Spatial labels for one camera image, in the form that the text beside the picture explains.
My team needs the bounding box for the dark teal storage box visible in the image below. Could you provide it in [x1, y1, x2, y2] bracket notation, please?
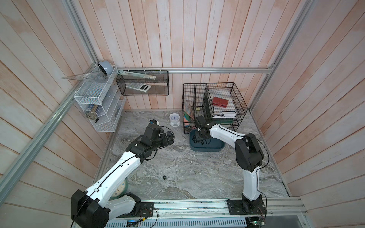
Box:
[189, 129, 225, 152]

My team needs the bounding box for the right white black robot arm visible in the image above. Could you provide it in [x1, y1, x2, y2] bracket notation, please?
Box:
[194, 116, 267, 217]

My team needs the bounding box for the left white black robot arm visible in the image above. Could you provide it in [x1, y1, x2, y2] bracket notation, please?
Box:
[70, 119, 175, 228]

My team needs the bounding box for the white tray in organizer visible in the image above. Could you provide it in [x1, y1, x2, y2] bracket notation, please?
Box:
[214, 111, 236, 119]

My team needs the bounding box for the small white alarm clock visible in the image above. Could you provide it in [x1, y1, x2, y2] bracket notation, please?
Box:
[169, 113, 181, 127]

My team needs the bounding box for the red wallet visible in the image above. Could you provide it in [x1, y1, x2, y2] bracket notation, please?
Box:
[212, 97, 229, 108]

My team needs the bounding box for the white calculator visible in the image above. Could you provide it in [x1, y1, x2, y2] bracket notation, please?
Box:
[126, 83, 151, 93]

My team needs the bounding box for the clear plastic ruler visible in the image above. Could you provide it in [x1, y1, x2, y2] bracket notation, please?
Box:
[118, 70, 156, 79]

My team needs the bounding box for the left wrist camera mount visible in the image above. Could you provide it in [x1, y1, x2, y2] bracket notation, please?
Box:
[149, 119, 160, 125]

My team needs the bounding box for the black wire desk organizer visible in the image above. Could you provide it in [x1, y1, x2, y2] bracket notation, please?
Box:
[182, 82, 248, 134]

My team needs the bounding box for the black wire wall basket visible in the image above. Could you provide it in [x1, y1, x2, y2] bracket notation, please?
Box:
[116, 70, 170, 96]

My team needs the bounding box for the green round wall clock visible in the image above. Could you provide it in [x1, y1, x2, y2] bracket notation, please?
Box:
[110, 179, 128, 200]

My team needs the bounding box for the white wire wall shelf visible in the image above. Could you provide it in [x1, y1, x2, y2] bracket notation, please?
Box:
[74, 66, 126, 133]

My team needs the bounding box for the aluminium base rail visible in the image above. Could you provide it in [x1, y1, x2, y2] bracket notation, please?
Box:
[72, 196, 309, 221]

